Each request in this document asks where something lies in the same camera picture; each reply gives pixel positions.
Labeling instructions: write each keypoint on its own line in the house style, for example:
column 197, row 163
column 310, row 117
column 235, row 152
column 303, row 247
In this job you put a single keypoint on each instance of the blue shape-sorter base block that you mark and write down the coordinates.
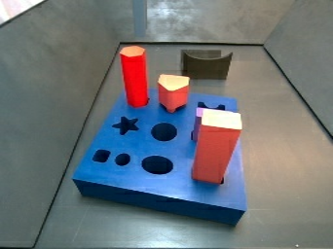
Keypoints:
column 138, row 162

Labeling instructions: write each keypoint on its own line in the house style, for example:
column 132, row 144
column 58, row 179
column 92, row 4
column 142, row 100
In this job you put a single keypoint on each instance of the red pentagon peg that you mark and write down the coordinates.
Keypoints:
column 173, row 87

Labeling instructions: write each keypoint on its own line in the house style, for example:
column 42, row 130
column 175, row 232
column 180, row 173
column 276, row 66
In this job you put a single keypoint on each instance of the blue square-circle object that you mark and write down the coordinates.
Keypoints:
column 140, row 15

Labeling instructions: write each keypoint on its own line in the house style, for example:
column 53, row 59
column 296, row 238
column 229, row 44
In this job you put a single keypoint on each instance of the purple peg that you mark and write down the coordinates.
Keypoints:
column 197, row 123

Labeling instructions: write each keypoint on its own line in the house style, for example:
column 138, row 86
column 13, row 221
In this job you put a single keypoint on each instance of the black curved fixture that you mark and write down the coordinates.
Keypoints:
column 205, row 64

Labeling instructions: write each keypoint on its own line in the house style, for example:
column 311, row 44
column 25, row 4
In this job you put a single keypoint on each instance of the red hexagonal peg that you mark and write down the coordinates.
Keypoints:
column 134, row 73

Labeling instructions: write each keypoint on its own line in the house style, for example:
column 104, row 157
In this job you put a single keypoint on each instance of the red square peg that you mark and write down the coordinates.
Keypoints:
column 220, row 131

